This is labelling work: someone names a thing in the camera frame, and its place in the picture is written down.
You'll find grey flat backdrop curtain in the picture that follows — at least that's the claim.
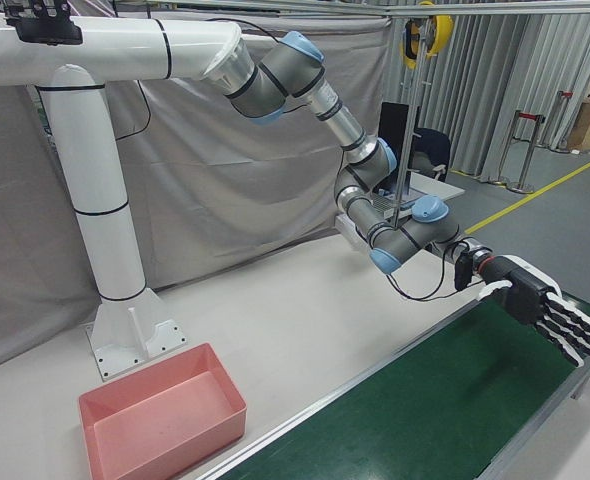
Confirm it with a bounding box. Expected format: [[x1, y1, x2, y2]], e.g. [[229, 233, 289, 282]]
[[0, 0, 394, 376]]

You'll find black computer monitor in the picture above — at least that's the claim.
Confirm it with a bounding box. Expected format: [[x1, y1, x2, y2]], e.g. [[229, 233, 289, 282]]
[[377, 101, 421, 174]]

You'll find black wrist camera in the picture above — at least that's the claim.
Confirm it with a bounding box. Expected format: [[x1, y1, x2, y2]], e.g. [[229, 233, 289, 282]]
[[453, 252, 476, 292]]

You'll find dark blue office chair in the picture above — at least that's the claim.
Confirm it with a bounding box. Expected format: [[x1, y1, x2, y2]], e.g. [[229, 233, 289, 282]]
[[409, 127, 452, 179]]

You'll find green conveyor belt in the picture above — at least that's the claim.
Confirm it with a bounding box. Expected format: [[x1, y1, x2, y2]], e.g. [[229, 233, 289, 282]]
[[187, 287, 590, 480]]

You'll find grey pleated curtain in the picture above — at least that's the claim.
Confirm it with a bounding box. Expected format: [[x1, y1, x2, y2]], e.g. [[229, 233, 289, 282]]
[[384, 12, 590, 184]]

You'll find robot hand black white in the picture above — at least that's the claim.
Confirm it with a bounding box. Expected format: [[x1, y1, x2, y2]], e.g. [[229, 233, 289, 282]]
[[476, 254, 590, 370]]

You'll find white flat box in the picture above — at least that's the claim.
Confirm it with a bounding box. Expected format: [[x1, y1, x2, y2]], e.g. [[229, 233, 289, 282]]
[[334, 214, 372, 250]]

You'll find white desk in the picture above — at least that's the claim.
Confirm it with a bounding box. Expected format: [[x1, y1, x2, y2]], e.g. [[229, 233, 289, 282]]
[[369, 172, 466, 214]]

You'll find black overhead camera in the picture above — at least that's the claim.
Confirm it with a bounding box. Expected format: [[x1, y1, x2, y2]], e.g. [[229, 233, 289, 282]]
[[2, 0, 84, 46]]

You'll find brown cardboard box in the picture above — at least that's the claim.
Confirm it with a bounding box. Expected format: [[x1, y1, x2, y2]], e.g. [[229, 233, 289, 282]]
[[567, 98, 590, 151]]

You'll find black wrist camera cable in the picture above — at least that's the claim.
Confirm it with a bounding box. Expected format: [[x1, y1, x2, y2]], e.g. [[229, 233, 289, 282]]
[[384, 249, 459, 303]]

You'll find pink plastic basket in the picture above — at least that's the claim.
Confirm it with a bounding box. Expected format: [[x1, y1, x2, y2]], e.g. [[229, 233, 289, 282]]
[[78, 342, 249, 480]]

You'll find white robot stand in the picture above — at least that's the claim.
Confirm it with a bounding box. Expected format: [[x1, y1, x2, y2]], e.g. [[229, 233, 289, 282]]
[[0, 14, 244, 384]]

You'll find silver stanchion post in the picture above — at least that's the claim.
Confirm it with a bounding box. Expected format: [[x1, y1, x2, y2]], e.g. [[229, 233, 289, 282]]
[[549, 89, 575, 154], [507, 114, 546, 195], [494, 110, 521, 187]]

